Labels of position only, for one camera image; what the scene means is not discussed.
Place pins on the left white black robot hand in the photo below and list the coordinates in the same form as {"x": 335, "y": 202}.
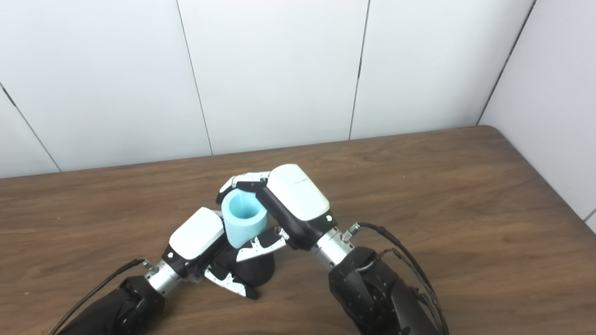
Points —
{"x": 195, "y": 235}

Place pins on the black funnel-shaped nozzle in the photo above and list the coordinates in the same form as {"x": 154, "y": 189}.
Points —
{"x": 256, "y": 271}

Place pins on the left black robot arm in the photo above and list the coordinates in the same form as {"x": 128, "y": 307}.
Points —
{"x": 121, "y": 307}

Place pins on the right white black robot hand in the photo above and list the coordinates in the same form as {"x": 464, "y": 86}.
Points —
{"x": 298, "y": 193}

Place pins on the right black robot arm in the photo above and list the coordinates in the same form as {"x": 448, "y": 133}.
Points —
{"x": 368, "y": 293}

